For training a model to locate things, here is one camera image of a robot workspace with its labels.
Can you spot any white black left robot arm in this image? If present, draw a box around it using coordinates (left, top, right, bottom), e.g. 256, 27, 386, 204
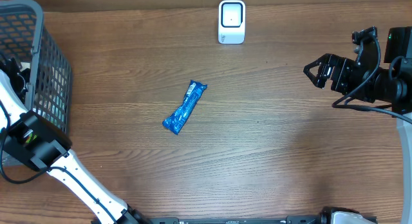
1, 55, 150, 223

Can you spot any white barcode scanner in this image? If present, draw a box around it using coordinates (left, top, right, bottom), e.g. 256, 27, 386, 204
218, 0, 246, 44

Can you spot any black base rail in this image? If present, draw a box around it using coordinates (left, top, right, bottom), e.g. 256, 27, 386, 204
148, 215, 331, 224

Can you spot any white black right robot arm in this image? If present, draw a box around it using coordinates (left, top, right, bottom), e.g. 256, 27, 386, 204
303, 26, 411, 223

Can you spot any grey plastic mesh basket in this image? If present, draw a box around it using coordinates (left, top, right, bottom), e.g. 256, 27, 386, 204
0, 0, 73, 167

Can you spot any blue cookie packet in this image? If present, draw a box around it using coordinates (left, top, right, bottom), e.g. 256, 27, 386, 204
162, 80, 208, 135

